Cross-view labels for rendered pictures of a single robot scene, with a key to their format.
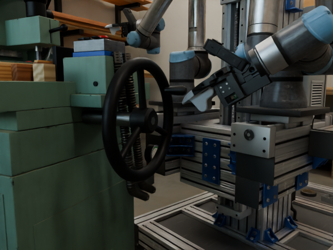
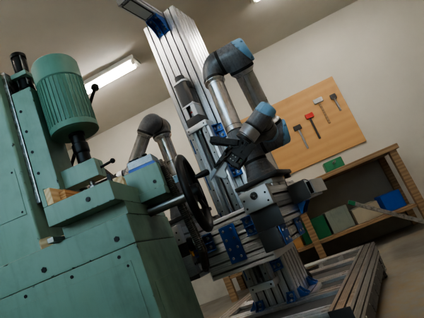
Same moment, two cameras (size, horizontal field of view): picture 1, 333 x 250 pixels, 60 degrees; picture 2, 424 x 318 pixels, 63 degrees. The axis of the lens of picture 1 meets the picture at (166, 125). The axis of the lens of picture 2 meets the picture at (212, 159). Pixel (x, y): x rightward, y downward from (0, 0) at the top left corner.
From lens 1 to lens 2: 0.69 m
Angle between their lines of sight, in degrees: 31
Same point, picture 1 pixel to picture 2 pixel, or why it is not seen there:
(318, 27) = (265, 110)
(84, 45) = (137, 163)
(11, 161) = (132, 231)
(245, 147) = (255, 205)
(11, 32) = (68, 177)
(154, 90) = not seen: hidden behind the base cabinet
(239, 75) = (237, 149)
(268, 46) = (246, 127)
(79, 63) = (137, 174)
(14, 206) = (142, 263)
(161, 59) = not seen: hidden behind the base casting
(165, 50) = not seen: hidden behind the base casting
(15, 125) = (125, 209)
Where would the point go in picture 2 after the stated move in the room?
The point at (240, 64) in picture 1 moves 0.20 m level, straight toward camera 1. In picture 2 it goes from (235, 142) to (243, 123)
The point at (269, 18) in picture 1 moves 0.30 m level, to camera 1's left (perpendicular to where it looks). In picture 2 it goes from (236, 120) to (169, 137)
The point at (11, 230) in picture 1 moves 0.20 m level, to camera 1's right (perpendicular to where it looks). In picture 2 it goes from (144, 284) to (209, 257)
